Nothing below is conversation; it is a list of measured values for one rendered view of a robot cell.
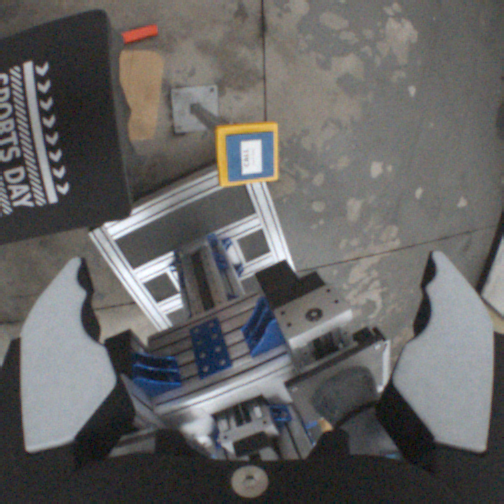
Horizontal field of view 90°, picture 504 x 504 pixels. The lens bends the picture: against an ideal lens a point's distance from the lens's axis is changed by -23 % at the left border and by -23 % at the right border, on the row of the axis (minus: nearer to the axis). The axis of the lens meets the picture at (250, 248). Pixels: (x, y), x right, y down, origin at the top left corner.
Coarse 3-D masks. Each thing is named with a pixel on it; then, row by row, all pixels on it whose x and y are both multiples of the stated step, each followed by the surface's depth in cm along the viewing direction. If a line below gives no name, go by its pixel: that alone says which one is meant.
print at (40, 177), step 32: (32, 64) 43; (0, 96) 44; (32, 96) 46; (0, 128) 47; (32, 128) 50; (0, 160) 50; (32, 160) 53; (0, 192) 53; (32, 192) 56; (64, 192) 58
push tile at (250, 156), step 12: (264, 132) 63; (228, 144) 62; (240, 144) 62; (252, 144) 63; (264, 144) 64; (228, 156) 63; (240, 156) 64; (252, 156) 64; (264, 156) 65; (228, 168) 64; (240, 168) 65; (252, 168) 66; (264, 168) 67; (228, 180) 66; (240, 180) 66
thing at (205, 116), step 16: (176, 96) 138; (192, 96) 140; (208, 96) 142; (176, 112) 142; (192, 112) 141; (208, 112) 114; (176, 128) 146; (192, 128) 148; (208, 128) 101; (224, 128) 62; (240, 128) 62; (256, 128) 63; (272, 128) 64; (224, 144) 63; (224, 160) 65; (224, 176) 67
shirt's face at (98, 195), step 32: (32, 32) 40; (64, 32) 42; (96, 32) 45; (0, 64) 40; (64, 64) 46; (96, 64) 48; (64, 96) 49; (96, 96) 51; (64, 128) 52; (96, 128) 54; (64, 160) 55; (96, 160) 57; (96, 192) 61; (0, 224) 56; (32, 224) 59; (64, 224) 62
